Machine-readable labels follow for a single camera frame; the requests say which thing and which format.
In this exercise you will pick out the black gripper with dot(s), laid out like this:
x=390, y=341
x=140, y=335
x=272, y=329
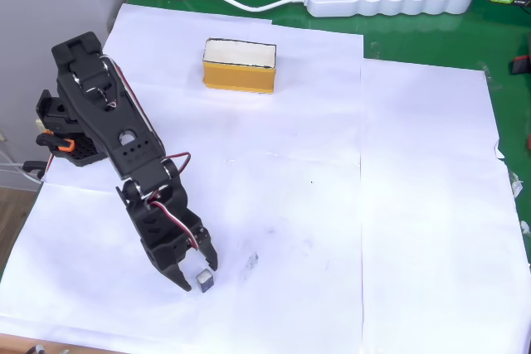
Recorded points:
x=171, y=251

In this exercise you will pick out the small grey metal cube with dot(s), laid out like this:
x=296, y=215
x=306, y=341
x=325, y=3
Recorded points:
x=204, y=281

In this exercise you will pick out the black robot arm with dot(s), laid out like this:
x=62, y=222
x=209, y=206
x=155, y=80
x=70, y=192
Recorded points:
x=124, y=130

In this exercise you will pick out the yellow rectangular box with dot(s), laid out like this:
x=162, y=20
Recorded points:
x=238, y=78

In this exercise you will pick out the white paper sheet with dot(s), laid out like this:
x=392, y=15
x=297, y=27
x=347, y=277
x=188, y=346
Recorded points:
x=103, y=287
x=269, y=130
x=431, y=205

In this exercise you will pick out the orange black clamp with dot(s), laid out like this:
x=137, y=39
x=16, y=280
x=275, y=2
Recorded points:
x=62, y=142

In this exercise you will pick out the green desk mat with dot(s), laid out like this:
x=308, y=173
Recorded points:
x=415, y=35

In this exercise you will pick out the small red black object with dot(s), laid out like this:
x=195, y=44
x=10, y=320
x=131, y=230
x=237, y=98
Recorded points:
x=522, y=64

